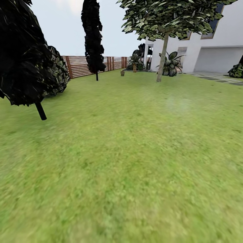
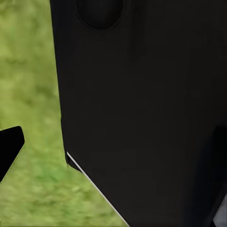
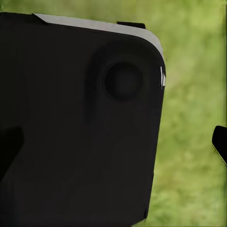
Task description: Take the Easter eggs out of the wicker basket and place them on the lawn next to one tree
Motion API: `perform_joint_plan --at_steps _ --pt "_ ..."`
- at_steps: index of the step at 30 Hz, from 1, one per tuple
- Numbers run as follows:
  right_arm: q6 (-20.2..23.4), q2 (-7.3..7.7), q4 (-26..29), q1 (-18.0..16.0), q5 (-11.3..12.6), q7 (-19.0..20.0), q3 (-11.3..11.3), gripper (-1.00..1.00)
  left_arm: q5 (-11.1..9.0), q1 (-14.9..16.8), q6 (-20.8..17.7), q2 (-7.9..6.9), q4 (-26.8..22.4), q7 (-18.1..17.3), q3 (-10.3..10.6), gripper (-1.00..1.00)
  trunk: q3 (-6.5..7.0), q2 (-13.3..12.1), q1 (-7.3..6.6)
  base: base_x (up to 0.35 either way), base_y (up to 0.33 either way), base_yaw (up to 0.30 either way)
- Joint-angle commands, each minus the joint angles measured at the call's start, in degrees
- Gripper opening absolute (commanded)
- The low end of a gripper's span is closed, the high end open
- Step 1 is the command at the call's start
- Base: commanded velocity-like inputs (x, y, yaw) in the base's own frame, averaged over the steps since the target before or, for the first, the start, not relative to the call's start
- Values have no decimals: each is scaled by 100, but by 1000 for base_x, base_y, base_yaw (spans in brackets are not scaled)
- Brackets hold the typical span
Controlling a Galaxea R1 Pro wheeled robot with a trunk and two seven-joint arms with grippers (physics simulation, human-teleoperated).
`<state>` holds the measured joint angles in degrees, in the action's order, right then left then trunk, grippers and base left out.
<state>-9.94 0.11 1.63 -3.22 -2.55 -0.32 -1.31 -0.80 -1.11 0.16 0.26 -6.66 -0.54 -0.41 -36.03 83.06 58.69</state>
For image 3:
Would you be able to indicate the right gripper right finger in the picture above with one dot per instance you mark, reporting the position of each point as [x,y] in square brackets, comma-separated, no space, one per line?
[219,140]

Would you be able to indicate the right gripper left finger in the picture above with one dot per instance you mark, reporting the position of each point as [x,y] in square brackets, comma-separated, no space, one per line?
[11,142]

